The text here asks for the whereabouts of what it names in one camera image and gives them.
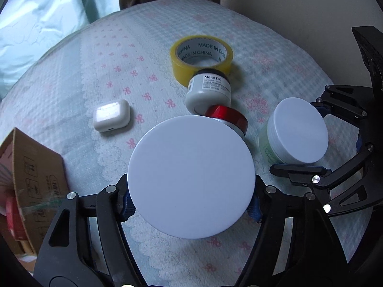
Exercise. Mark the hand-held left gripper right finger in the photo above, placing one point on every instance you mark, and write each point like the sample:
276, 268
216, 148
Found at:
254, 210

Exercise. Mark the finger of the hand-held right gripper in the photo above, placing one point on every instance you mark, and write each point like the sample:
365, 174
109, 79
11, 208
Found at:
299, 172
344, 101

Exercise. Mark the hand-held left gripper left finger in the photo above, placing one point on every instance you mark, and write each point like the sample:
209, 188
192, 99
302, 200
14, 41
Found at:
126, 207

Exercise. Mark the green jar with white lid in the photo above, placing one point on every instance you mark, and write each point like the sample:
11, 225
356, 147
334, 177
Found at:
299, 131

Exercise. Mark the large white round lid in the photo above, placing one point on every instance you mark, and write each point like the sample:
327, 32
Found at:
191, 176

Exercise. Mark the red-lid jar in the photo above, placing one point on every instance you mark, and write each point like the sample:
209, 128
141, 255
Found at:
232, 116

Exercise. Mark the white earbuds case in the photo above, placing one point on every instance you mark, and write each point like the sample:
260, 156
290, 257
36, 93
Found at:
111, 115

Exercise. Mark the cardboard box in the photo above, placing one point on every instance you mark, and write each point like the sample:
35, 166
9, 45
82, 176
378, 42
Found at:
36, 167

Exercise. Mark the red packet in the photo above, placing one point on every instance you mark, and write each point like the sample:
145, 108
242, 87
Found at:
13, 218

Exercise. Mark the white jar with black lid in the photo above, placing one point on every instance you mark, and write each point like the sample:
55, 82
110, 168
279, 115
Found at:
208, 92

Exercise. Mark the white blanket with pink bows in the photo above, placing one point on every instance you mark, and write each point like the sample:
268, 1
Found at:
89, 65

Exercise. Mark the yellow tape roll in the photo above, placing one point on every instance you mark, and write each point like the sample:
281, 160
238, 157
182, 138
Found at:
182, 67

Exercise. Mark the light teal quilt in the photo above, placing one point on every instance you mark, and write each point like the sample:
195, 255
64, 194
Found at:
39, 15

